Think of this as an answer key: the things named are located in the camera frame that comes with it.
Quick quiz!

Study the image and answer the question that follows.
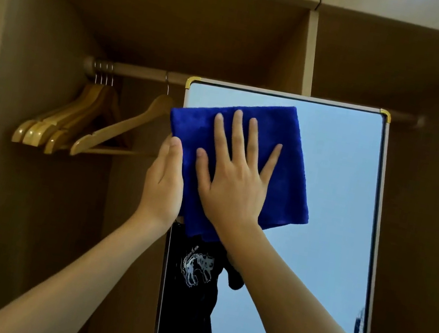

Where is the person's left hand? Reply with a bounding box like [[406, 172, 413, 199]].
[[134, 131, 194, 235]]

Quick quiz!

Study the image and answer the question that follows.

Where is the person's right hand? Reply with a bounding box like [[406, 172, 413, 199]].
[[180, 104, 288, 258]]

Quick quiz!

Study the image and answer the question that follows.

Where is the blue cloth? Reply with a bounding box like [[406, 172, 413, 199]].
[[148, 85, 328, 259]]

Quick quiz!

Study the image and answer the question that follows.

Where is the tall framed mirror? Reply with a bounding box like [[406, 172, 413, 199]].
[[141, 74, 412, 333]]

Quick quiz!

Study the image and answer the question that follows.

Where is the person's right forearm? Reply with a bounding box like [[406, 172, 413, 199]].
[[209, 219, 433, 333]]

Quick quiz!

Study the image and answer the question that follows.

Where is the person's left forearm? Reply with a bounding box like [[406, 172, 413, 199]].
[[0, 189, 175, 333]]

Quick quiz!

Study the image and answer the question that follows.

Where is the wooden wardrobe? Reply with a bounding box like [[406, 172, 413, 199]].
[[0, 0, 439, 333]]

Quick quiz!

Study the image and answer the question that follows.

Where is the wooden clothes rail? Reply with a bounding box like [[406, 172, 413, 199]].
[[81, 55, 427, 134]]

